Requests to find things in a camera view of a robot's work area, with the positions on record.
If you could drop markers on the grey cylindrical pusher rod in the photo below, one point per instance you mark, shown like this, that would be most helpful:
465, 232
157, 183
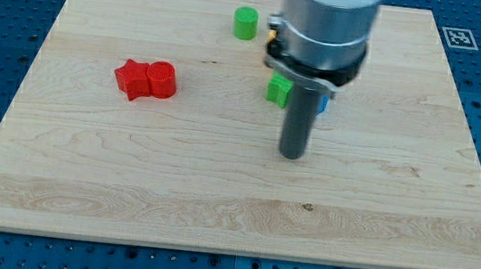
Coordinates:
302, 109

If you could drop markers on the black flange mount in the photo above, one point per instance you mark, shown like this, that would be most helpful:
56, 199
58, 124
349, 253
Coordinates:
315, 65

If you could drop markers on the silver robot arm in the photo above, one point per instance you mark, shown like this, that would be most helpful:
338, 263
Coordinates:
330, 21

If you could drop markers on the blue cube block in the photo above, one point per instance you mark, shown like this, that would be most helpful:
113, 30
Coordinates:
323, 105

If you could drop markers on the green star block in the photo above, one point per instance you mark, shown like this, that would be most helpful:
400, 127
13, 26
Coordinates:
278, 90

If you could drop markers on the red star block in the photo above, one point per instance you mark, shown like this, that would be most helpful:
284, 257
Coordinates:
132, 79

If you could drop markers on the yellow block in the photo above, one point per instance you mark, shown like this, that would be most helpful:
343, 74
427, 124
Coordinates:
272, 35

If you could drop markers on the green cylinder block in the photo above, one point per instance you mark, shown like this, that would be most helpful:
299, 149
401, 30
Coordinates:
245, 23

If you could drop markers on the white fiducial marker tag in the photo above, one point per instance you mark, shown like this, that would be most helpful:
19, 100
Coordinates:
459, 38

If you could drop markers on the red cylinder block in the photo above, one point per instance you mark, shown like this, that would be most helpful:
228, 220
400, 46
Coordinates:
161, 75

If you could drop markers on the wooden board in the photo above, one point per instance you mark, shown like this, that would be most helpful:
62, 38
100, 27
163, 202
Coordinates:
390, 178

